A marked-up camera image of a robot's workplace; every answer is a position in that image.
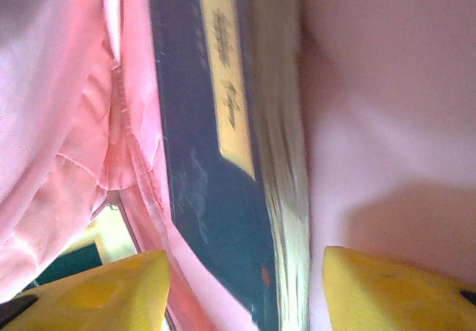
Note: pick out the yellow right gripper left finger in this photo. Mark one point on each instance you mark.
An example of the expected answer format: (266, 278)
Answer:
(104, 297)

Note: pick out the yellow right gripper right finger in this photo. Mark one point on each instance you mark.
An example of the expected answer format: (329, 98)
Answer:
(390, 294)

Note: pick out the dark blue book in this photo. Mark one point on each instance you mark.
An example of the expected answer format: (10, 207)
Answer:
(219, 204)

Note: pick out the pink backpack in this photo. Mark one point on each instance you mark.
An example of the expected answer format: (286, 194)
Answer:
(390, 122)

